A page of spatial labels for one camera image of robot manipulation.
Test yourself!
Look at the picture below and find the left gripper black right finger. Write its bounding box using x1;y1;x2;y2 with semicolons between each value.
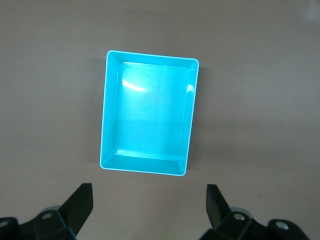
199;184;310;240

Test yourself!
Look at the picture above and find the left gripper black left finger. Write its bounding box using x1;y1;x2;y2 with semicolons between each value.
0;183;94;240

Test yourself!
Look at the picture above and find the blue plastic box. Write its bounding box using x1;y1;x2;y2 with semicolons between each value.
99;49;201;178

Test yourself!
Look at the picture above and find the brown table cover mat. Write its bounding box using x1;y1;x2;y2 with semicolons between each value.
0;0;320;240

